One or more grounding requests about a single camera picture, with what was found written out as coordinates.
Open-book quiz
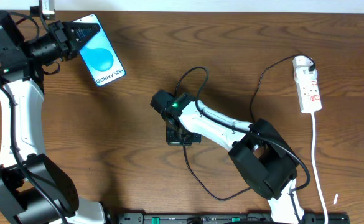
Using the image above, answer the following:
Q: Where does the blue screen Samsung smartphone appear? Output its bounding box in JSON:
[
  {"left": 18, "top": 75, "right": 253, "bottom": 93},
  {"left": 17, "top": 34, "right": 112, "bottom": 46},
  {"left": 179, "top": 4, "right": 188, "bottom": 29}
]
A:
[{"left": 74, "top": 14, "right": 126, "bottom": 86}]

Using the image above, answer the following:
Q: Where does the black USB charging cable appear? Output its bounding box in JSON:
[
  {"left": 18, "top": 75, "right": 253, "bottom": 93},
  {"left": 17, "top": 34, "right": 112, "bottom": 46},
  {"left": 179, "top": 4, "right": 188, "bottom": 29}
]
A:
[{"left": 181, "top": 54, "right": 317, "bottom": 202}]

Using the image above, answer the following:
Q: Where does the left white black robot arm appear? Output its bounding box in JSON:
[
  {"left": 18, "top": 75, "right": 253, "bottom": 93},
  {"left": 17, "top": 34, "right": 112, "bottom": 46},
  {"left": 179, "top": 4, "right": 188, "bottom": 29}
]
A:
[{"left": 0, "top": 10, "right": 111, "bottom": 223}]

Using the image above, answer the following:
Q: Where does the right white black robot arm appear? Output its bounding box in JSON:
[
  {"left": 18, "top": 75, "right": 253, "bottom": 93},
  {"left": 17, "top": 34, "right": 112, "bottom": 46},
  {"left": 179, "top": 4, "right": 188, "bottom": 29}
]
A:
[{"left": 151, "top": 90, "right": 304, "bottom": 223}]

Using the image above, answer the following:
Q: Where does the white power strip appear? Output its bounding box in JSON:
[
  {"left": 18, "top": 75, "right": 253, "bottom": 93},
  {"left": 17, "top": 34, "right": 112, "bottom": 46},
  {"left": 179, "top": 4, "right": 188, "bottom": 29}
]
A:
[{"left": 294, "top": 67, "right": 322, "bottom": 114}]

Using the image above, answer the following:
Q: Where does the white paper scrap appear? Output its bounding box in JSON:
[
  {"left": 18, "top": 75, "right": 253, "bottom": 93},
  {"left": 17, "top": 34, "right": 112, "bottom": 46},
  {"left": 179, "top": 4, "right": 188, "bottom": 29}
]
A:
[{"left": 333, "top": 194, "right": 339, "bottom": 205}]

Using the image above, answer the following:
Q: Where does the right black camera cable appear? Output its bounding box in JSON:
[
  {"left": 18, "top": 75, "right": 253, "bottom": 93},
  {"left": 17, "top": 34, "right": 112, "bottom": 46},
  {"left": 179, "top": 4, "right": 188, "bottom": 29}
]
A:
[{"left": 174, "top": 66, "right": 312, "bottom": 224}]

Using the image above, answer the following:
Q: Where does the black camera cable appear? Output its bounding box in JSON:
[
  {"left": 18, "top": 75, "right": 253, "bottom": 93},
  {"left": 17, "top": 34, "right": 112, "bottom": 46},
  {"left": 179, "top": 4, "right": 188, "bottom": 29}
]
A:
[
  {"left": 174, "top": 66, "right": 312, "bottom": 224},
  {"left": 0, "top": 12, "right": 70, "bottom": 224}
]

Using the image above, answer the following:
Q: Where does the left black camera cable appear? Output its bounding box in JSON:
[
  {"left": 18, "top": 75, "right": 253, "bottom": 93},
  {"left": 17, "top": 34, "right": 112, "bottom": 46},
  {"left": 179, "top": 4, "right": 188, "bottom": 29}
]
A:
[{"left": 0, "top": 12, "right": 70, "bottom": 224}]

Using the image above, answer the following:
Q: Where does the white power strip cord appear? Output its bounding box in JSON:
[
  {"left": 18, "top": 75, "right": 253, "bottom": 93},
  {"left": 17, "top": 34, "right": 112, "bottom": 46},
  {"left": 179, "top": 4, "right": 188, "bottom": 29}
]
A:
[{"left": 310, "top": 112, "right": 330, "bottom": 224}]

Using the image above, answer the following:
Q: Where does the white USB wall charger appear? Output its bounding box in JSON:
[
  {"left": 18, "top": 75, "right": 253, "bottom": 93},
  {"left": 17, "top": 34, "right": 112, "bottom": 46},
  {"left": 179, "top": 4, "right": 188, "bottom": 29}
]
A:
[{"left": 292, "top": 55, "right": 315, "bottom": 72}]

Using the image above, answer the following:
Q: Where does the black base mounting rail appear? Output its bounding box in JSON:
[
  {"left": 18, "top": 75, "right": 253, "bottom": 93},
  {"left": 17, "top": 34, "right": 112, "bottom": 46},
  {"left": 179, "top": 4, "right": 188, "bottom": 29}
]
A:
[{"left": 118, "top": 213, "right": 350, "bottom": 224}]

